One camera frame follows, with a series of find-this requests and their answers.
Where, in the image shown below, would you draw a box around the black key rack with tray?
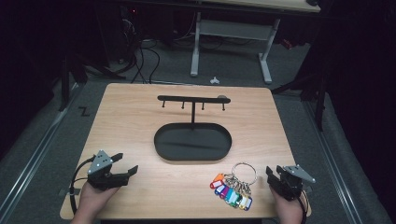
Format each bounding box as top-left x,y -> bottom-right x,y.
153,94 -> 233,162

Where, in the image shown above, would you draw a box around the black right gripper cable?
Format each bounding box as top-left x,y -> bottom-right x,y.
297,189 -> 311,224

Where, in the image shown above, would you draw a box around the key ring with coloured tags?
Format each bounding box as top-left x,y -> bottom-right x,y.
208,161 -> 259,212

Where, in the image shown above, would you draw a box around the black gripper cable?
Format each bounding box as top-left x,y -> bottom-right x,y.
68,155 -> 96,217
297,189 -> 311,224

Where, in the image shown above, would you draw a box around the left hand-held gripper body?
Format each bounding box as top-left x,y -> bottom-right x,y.
86,149 -> 131,191

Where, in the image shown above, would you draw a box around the metal floor rail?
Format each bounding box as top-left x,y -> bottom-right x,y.
302,101 -> 366,224
0,83 -> 82,218

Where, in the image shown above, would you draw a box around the person's left hand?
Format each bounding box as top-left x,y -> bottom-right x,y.
75,181 -> 121,218

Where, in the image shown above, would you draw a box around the person's right hand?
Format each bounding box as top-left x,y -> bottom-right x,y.
268,186 -> 305,224

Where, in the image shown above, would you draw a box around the black metal stand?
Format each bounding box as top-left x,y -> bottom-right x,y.
270,69 -> 330,133
57,54 -> 127,113

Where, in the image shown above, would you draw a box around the black floor cables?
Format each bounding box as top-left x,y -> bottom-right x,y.
130,38 -> 162,85

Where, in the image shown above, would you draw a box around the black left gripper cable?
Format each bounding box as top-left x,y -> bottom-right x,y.
68,155 -> 96,217

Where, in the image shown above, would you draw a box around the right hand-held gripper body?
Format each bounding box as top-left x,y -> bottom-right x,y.
276,164 -> 317,203

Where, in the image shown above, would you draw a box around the white desk with metal frame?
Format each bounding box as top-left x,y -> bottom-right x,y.
190,0 -> 322,86

